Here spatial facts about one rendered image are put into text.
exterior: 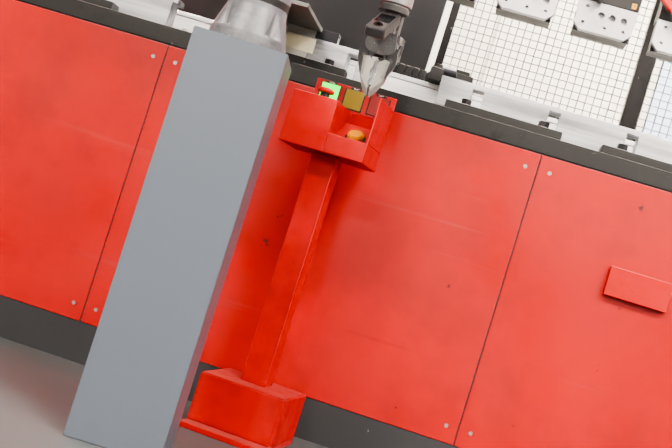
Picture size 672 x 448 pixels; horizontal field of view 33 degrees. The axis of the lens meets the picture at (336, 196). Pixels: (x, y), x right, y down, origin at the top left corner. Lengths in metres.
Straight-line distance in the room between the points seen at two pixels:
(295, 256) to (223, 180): 0.54
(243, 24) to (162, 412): 0.72
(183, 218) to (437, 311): 0.89
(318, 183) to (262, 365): 0.43
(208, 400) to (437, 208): 0.72
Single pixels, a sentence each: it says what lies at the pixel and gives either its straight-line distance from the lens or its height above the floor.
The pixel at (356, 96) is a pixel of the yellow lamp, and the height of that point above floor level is 0.82.
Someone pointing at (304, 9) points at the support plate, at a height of 0.99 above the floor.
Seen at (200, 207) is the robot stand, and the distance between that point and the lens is 2.04.
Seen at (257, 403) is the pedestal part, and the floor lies 0.09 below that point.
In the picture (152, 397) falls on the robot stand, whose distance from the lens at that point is 2.07.
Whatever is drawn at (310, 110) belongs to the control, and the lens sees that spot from 2.51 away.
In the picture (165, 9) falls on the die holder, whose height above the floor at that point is 0.93.
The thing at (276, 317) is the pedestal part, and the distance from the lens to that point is 2.54.
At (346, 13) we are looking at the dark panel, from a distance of 3.50.
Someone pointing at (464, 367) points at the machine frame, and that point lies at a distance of 2.73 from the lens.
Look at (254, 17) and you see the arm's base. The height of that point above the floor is 0.82.
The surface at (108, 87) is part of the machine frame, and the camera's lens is 2.91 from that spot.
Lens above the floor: 0.46
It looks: 3 degrees up
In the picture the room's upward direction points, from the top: 17 degrees clockwise
